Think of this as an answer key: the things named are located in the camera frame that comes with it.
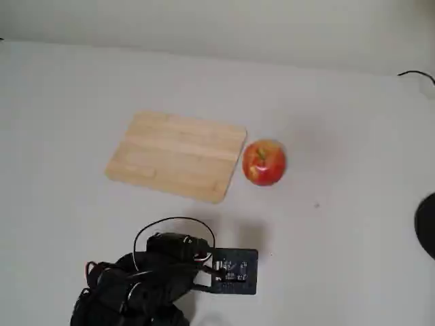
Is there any red apple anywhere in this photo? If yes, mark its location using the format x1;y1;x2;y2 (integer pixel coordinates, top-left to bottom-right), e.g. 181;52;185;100
241;138;287;187

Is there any wooden cutting board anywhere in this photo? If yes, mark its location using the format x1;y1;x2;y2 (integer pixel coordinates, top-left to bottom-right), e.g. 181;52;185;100
103;110;248;205

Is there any black round object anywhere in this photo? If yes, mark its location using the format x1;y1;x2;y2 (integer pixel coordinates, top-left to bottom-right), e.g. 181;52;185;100
413;192;435;259

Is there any thin black looped cable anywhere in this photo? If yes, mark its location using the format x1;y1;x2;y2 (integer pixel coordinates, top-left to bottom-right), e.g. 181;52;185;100
133;217;217;272

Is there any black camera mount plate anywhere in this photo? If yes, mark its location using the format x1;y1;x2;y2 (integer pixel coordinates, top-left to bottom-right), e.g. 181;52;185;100
209;247;259;295

